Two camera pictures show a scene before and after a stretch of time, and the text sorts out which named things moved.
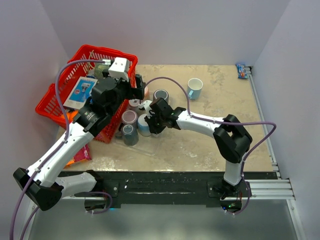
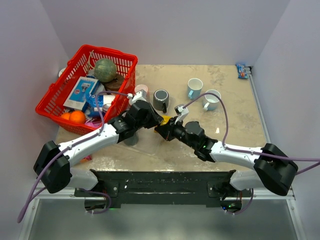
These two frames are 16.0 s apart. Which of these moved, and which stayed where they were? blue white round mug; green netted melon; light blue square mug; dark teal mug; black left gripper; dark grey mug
Moved: blue white round mug; black left gripper
Stayed: dark teal mug; light blue square mug; dark grey mug; green netted melon
